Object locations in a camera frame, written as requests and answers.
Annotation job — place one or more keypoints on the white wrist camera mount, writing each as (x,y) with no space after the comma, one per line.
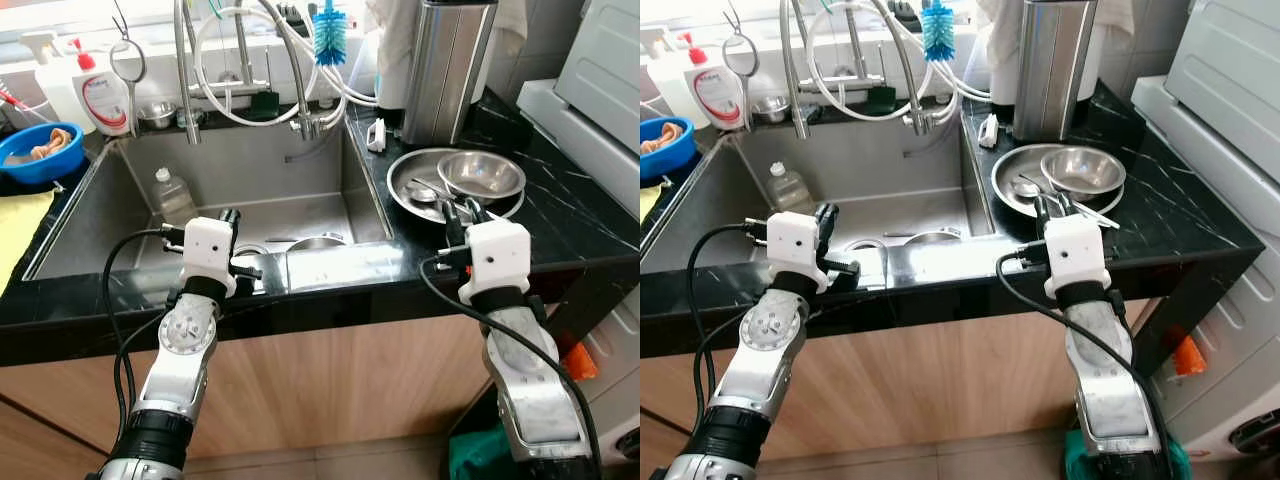
(495,260)
(205,250)
(790,245)
(1075,255)

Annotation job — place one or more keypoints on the chrome mixer tap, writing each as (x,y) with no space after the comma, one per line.
(230,90)
(850,82)

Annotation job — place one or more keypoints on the tall chrome faucet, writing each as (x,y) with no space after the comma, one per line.
(186,90)
(797,90)

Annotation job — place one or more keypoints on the small black windowsill item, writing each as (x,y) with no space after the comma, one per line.
(297,15)
(905,12)

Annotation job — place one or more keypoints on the tall stainless steel canister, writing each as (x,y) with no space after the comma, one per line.
(1050,70)
(445,70)

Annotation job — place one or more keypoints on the wooden base cabinet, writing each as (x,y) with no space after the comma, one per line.
(920,370)
(320,380)

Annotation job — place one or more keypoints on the small steel cup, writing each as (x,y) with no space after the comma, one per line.
(157,118)
(770,110)

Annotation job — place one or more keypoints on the round metal strainer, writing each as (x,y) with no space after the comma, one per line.
(746,100)
(131,105)

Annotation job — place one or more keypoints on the white washing machine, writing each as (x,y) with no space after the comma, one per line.
(1220,80)
(600,80)

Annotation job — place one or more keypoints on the steel spoon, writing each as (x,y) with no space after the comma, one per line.
(425,190)
(1025,187)

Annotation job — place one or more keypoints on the clear plastic bottle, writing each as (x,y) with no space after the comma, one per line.
(790,192)
(175,200)

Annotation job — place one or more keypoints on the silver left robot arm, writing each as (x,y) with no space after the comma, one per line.
(185,330)
(772,325)

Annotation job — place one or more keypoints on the tan item in blue bowl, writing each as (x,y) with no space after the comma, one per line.
(670,135)
(55,145)

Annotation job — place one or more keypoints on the yellow cloth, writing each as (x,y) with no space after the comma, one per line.
(648,200)
(20,230)

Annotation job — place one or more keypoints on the large steel plate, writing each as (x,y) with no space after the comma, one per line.
(415,165)
(1015,160)

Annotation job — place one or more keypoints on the steel bowl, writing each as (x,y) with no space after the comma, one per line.
(1085,170)
(480,175)

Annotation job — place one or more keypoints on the orange plastic item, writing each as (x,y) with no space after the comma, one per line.
(1188,357)
(582,362)

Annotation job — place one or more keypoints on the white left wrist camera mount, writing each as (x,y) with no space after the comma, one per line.
(790,245)
(205,250)

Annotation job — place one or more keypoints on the stainless steel sink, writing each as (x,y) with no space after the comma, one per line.
(870,180)
(250,180)

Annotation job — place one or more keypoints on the blue bottle brush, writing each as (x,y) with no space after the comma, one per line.
(938,35)
(330,40)

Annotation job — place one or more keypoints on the dark green sponge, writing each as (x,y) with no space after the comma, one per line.
(265,106)
(881,100)

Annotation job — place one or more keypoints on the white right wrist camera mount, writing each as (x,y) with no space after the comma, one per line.
(495,260)
(1075,255)

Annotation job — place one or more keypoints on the white red pump soap bottle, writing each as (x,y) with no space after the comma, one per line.
(105,100)
(715,95)

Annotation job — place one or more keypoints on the white plastic jug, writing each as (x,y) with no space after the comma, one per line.
(665,75)
(55,95)

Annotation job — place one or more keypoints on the blue plastic bowl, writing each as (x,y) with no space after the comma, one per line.
(45,172)
(665,165)

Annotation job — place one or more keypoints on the white hanging towel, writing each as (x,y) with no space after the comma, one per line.
(1000,40)
(395,50)

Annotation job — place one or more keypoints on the small white clip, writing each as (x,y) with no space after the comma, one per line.
(989,130)
(377,135)

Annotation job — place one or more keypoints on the green bag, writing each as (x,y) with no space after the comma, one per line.
(470,455)
(1075,460)

